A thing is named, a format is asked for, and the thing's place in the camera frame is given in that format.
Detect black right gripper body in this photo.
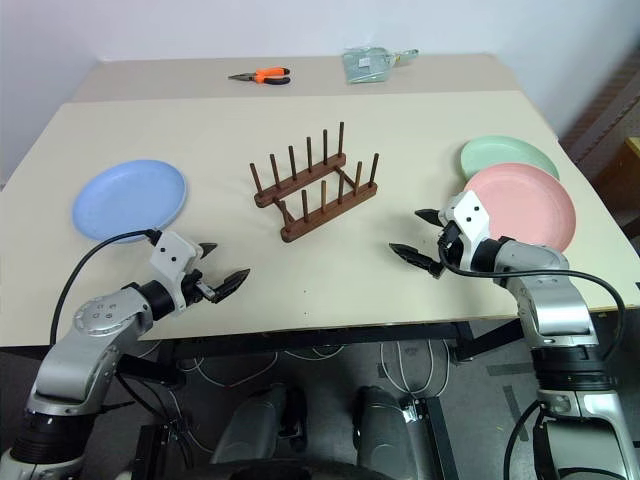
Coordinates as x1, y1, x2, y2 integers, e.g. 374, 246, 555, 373
428, 222, 464, 277

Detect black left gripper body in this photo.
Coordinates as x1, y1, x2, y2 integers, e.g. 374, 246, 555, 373
180, 269, 218, 309

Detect wooden dish rack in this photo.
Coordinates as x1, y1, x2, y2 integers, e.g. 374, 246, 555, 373
248, 121, 380, 244

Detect pink red plate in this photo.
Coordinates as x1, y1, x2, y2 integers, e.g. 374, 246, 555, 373
462, 162, 577, 255

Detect blue plate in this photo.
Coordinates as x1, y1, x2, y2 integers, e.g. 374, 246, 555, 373
72, 159, 190, 245

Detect green plate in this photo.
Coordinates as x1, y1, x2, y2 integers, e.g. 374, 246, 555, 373
459, 137, 560, 182

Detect dark grey rounded shell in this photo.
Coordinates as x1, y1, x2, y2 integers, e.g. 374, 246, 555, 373
212, 384, 307, 467
352, 385, 417, 469

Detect green plastic bag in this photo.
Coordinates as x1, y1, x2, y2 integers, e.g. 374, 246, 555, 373
342, 46, 396, 85

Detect orange black pliers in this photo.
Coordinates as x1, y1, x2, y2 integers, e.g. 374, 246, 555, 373
227, 66, 293, 87

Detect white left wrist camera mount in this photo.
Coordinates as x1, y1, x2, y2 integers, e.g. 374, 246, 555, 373
149, 230, 201, 312

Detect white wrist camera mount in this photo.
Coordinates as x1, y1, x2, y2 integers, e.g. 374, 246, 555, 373
438, 191, 494, 271
149, 230, 201, 312

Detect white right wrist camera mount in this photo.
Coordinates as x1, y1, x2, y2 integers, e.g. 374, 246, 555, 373
438, 191, 494, 271

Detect black metal table frame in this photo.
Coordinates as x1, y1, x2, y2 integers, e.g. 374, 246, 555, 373
117, 319, 526, 480

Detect white floor cable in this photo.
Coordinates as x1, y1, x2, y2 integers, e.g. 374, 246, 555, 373
192, 347, 346, 389
378, 338, 452, 401

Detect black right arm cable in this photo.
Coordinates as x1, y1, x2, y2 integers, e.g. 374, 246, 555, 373
438, 247, 627, 374

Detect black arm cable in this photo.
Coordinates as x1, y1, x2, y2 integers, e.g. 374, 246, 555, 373
48, 227, 162, 347
438, 247, 627, 374

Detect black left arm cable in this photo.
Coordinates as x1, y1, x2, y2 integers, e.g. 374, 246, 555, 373
48, 227, 162, 347

